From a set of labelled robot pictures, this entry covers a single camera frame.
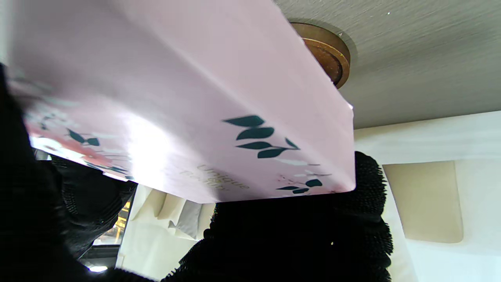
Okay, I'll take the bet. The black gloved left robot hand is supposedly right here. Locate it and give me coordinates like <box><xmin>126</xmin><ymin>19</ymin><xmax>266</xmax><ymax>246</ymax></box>
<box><xmin>0</xmin><ymin>63</ymin><xmax>394</xmax><ymax>282</ymax></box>

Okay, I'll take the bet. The pink floral box sleeve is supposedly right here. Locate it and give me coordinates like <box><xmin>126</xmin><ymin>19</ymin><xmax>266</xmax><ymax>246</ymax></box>
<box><xmin>8</xmin><ymin>0</ymin><xmax>357</xmax><ymax>204</ymax></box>

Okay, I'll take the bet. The brown wooden jewelry stand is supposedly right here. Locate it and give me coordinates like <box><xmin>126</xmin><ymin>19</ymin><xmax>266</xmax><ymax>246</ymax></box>
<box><xmin>290</xmin><ymin>22</ymin><xmax>351</xmax><ymax>90</ymax></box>

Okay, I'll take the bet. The grey sofa cushion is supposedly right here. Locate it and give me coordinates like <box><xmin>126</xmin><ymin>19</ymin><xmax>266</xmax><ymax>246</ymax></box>
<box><xmin>169</xmin><ymin>200</ymin><xmax>202</xmax><ymax>239</ymax></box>

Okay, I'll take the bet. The white sheer curtain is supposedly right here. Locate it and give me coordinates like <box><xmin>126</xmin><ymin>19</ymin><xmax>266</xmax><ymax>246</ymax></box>
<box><xmin>354</xmin><ymin>112</ymin><xmax>501</xmax><ymax>282</ymax></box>

